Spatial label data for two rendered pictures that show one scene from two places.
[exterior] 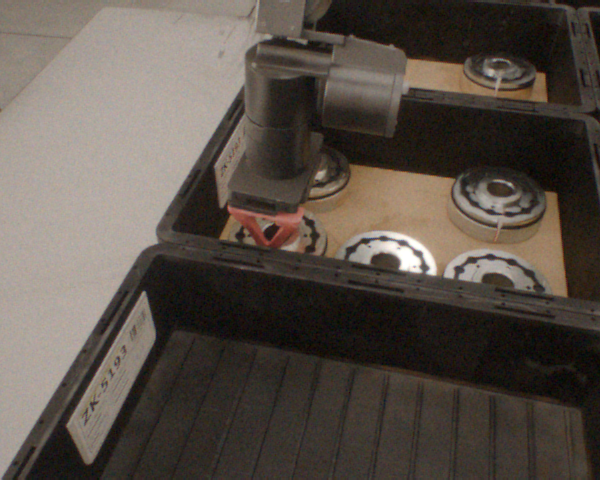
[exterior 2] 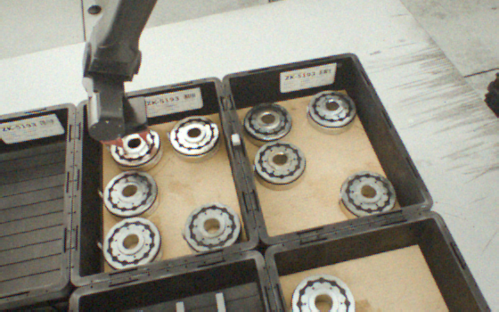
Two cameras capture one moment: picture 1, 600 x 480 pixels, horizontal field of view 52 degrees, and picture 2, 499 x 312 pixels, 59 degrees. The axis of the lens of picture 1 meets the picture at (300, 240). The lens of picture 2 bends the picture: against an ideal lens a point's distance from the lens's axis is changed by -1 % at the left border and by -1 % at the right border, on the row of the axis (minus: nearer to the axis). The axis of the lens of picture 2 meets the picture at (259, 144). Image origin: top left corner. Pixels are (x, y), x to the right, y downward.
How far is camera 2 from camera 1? 0.82 m
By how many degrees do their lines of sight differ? 44
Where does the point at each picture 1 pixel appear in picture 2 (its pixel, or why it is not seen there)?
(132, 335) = (42, 123)
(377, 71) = (96, 111)
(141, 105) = (294, 48)
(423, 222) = (191, 202)
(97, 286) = not seen: hidden behind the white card
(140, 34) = (365, 10)
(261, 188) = not seen: hidden behind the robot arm
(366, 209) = (190, 174)
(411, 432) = (54, 237)
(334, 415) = (56, 208)
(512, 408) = not seen: hidden behind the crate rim
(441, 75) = (359, 166)
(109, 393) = (21, 131)
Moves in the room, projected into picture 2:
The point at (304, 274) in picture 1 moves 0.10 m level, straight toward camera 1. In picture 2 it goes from (69, 156) to (13, 176)
